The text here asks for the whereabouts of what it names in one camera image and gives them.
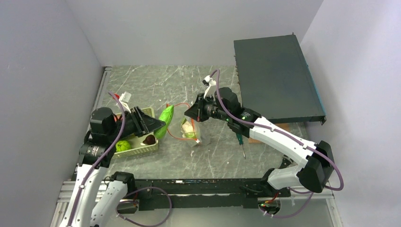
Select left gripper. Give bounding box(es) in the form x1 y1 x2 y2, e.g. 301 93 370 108
108 105 165 141

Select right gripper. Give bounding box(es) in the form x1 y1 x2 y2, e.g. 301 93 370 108
184 92 230 122

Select green toy cucumber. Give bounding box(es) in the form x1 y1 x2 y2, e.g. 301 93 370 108
154 105 174 140

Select clear zip top bag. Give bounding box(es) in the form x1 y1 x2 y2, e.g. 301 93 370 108
166 103 210 147

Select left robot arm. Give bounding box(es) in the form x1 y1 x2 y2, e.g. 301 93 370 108
60 107 165 227

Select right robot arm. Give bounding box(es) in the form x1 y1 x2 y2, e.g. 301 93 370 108
184 87 338 196

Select dark red toy fruit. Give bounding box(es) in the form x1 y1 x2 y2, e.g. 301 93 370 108
143 134 157 146

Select green plastic basket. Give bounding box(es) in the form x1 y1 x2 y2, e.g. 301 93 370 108
113 107 158 158

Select dark green metal case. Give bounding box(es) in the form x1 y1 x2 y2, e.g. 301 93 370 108
234 34 326 124

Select wooden board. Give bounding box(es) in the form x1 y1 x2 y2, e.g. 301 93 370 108
248 123 305 145

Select black pliers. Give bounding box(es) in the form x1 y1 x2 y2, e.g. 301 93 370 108
279 156 294 169

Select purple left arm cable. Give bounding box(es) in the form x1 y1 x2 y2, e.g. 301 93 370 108
66 91 172 227

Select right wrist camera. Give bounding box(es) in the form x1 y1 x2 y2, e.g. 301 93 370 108
202 75 216 100

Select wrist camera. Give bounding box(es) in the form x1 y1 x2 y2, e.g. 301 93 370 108
202 75 216 100
115 91 131 113

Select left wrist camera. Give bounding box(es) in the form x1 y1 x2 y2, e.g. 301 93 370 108
115 91 131 113

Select green handled screwdriver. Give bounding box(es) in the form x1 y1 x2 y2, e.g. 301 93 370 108
236 133 246 159

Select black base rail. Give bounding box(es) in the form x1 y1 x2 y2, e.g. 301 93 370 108
122 178 291 211

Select aluminium frame rail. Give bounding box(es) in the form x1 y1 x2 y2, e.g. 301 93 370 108
50 66 113 227

